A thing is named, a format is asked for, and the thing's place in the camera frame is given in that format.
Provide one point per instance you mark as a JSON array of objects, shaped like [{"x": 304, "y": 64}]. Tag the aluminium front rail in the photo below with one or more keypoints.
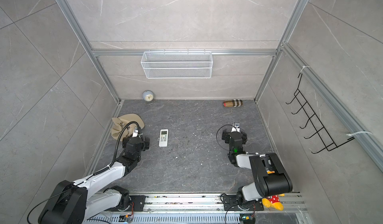
[{"x": 165, "y": 203}]

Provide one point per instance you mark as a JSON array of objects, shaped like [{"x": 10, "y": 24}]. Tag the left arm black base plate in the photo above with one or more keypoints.
[{"x": 134, "y": 203}]

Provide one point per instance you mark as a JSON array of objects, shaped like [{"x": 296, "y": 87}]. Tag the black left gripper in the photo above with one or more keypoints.
[{"x": 145, "y": 144}]

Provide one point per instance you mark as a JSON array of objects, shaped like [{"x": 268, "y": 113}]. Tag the white wire mesh basket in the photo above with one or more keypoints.
[{"x": 177, "y": 64}]

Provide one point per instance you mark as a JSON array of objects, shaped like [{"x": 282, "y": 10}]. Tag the white remote control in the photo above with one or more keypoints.
[{"x": 163, "y": 139}]

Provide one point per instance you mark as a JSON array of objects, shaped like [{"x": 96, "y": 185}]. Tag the small grey desk clock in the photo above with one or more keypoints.
[{"x": 148, "y": 96}]

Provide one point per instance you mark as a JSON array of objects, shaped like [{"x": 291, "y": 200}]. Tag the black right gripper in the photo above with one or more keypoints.
[{"x": 227, "y": 136}]

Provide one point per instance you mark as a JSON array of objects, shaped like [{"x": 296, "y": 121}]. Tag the black wall hook rack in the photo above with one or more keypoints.
[{"x": 313, "y": 119}]

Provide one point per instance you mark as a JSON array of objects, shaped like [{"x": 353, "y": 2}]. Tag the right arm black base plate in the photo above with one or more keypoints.
[{"x": 231, "y": 203}]

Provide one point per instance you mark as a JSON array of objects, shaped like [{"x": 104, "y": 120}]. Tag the yellow plush toy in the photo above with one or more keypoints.
[{"x": 273, "y": 202}]

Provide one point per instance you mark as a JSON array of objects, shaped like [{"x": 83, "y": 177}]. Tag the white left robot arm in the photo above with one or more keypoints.
[{"x": 74, "y": 202}]

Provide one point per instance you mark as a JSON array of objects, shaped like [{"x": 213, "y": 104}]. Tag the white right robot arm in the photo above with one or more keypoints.
[{"x": 269, "y": 175}]

